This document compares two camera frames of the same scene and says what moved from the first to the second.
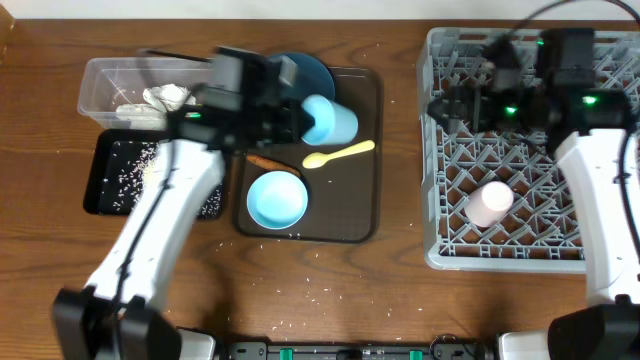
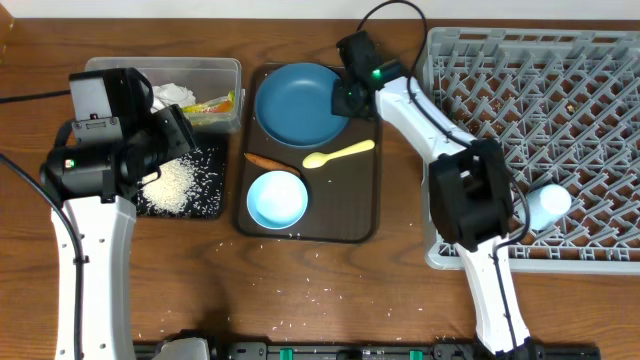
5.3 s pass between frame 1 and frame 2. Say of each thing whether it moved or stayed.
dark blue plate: moved
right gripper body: moved
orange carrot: stayed
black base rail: stayed
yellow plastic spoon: stayed
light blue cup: moved
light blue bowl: stayed
